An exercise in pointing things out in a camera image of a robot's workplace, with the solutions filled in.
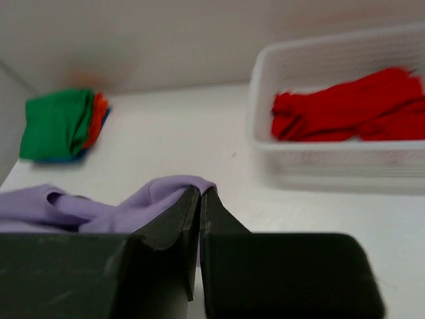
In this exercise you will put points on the blue folded t shirt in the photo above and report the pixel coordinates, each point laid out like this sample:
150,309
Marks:
82,153

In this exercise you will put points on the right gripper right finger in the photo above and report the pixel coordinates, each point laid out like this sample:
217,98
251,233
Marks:
282,275

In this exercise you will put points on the red t shirt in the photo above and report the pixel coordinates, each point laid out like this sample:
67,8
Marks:
384,106

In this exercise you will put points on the green folded t shirt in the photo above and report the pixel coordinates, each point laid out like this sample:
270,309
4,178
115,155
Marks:
56,125

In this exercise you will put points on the purple t shirt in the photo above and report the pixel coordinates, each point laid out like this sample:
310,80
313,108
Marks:
48,209

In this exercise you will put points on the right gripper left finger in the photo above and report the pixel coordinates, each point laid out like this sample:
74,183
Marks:
147,274

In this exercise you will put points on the white plastic basket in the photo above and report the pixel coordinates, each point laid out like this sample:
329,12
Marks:
310,65

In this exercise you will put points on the orange folded t shirt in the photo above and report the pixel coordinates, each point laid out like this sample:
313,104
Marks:
99,111

